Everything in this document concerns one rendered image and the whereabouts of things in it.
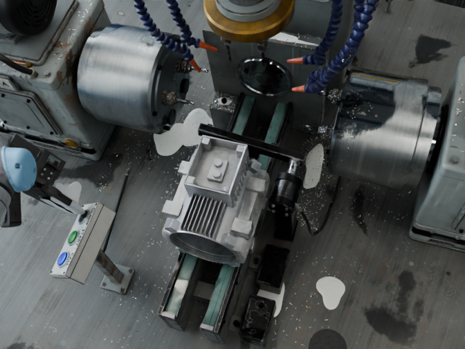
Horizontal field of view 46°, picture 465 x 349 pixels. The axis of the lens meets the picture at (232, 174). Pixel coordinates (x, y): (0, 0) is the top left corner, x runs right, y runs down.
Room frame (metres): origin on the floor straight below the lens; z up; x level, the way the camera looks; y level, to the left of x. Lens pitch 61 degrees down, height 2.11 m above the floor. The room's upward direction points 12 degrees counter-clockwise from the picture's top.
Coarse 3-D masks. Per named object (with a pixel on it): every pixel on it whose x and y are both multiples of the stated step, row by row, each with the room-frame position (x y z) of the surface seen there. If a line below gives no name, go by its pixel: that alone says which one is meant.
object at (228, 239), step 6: (252, 162) 0.58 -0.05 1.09; (258, 162) 0.58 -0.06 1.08; (252, 168) 0.57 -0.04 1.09; (258, 168) 0.57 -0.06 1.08; (168, 222) 0.48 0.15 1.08; (174, 222) 0.48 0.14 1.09; (180, 222) 0.48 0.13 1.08; (168, 228) 0.47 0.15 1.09; (174, 228) 0.47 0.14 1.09; (228, 234) 0.43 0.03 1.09; (222, 240) 0.42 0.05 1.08; (228, 240) 0.42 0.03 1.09; (234, 240) 0.42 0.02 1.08; (228, 246) 0.41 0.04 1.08; (234, 246) 0.41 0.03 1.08; (186, 252) 0.46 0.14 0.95; (228, 264) 0.42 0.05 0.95; (234, 264) 0.41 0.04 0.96
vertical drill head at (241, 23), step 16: (208, 0) 0.82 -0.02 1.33; (224, 0) 0.79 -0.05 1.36; (240, 0) 0.77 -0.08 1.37; (256, 0) 0.76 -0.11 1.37; (272, 0) 0.76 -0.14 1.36; (288, 0) 0.78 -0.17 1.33; (208, 16) 0.78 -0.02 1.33; (224, 16) 0.77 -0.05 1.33; (240, 16) 0.75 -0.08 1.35; (256, 16) 0.74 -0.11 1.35; (272, 16) 0.75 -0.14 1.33; (288, 16) 0.74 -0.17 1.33; (224, 32) 0.74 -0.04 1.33; (240, 32) 0.72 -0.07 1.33; (256, 32) 0.72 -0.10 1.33; (272, 32) 0.72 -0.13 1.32
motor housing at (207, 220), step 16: (256, 176) 0.56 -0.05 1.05; (176, 192) 0.56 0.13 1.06; (240, 192) 0.52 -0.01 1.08; (192, 208) 0.50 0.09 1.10; (208, 208) 0.48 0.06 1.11; (224, 208) 0.48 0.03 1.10; (240, 208) 0.49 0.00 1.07; (256, 208) 0.49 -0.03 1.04; (192, 224) 0.46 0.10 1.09; (208, 224) 0.45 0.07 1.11; (224, 224) 0.46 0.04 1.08; (256, 224) 0.47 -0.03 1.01; (176, 240) 0.48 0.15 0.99; (192, 240) 0.49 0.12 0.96; (208, 240) 0.49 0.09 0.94; (240, 240) 0.43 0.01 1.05; (208, 256) 0.45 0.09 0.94; (224, 256) 0.44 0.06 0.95; (240, 256) 0.40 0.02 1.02
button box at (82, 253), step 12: (84, 204) 0.59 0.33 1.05; (96, 204) 0.56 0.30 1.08; (96, 216) 0.54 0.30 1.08; (108, 216) 0.54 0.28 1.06; (72, 228) 0.54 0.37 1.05; (84, 228) 0.51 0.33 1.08; (96, 228) 0.51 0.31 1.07; (108, 228) 0.52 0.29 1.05; (84, 240) 0.49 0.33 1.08; (96, 240) 0.49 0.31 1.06; (60, 252) 0.49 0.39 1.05; (72, 252) 0.47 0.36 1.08; (84, 252) 0.46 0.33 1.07; (96, 252) 0.47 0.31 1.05; (72, 264) 0.44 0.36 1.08; (84, 264) 0.44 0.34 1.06; (60, 276) 0.43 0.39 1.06; (72, 276) 0.42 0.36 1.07; (84, 276) 0.42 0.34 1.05
